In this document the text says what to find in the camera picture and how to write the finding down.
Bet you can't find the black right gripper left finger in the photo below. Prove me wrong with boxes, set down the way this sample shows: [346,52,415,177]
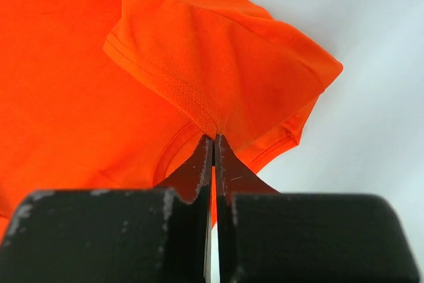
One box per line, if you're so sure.
[1,137,213,282]

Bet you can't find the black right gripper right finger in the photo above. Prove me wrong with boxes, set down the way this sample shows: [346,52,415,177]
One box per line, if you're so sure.
[214,135,421,282]

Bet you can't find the orange t-shirt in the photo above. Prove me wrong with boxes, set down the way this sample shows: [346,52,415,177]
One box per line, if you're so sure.
[1,0,343,229]

